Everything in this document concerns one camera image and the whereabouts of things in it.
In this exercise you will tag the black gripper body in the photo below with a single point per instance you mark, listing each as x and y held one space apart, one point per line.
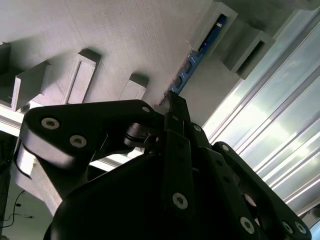
120 205

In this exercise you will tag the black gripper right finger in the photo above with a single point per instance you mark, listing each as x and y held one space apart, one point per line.
233 200

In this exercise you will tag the blue RAM stick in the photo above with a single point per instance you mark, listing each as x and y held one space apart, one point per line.
183 72

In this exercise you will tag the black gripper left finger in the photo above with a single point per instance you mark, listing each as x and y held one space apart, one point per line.
75 117

